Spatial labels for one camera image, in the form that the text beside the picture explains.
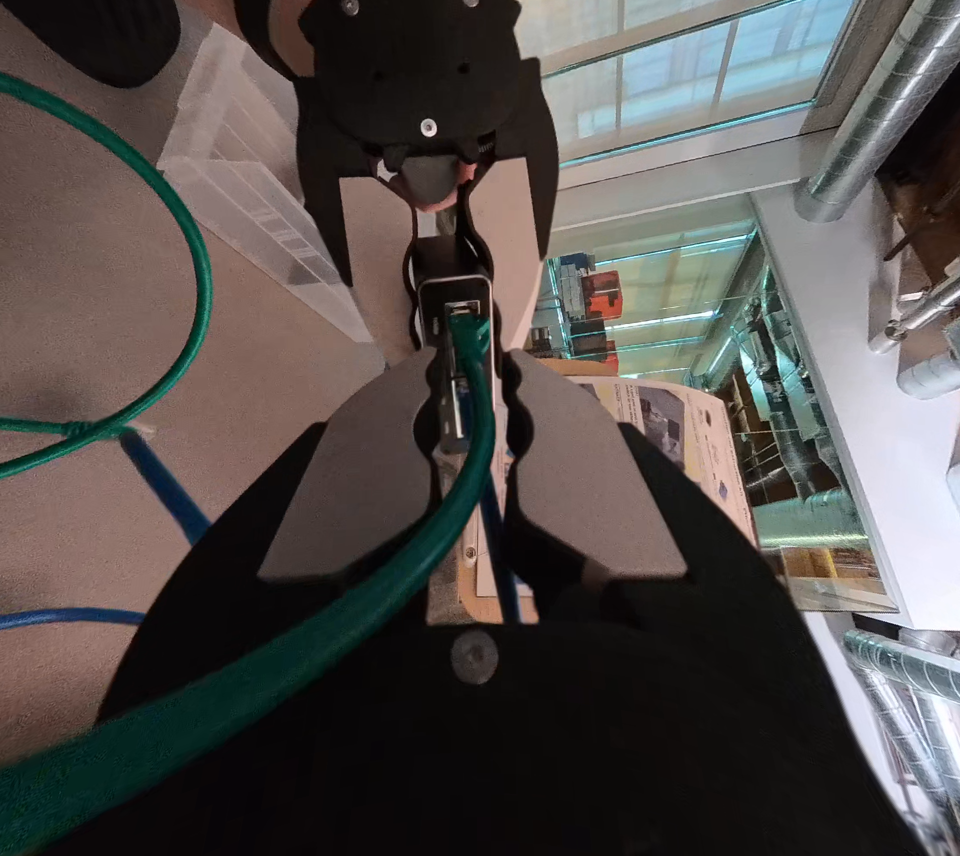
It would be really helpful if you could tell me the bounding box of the clear plastic bin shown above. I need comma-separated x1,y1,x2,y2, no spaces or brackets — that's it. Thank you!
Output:
161,23,376,343

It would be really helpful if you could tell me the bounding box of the green ethernet cable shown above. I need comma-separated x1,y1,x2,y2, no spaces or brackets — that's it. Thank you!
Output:
0,72,498,856

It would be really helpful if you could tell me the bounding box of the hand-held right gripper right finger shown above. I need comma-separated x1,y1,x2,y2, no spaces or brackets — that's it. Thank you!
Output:
498,348,689,611

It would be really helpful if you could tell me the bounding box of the person's left hand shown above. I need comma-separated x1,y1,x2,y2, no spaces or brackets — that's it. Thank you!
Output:
396,153,479,214

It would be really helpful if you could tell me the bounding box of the silver air duct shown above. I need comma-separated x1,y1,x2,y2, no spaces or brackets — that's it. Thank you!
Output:
795,0,960,225
843,627,960,835

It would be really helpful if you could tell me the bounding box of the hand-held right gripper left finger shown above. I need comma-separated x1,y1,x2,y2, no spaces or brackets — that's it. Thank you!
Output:
257,348,450,583

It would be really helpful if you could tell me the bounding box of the black ethernet switch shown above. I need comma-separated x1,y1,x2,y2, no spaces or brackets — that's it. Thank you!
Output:
408,235,500,456

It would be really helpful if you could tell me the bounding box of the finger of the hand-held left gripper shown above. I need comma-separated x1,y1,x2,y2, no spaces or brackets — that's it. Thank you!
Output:
339,175,423,367
456,155,547,352

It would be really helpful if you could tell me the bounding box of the instruction poster board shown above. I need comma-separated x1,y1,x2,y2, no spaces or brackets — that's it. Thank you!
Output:
457,376,760,625

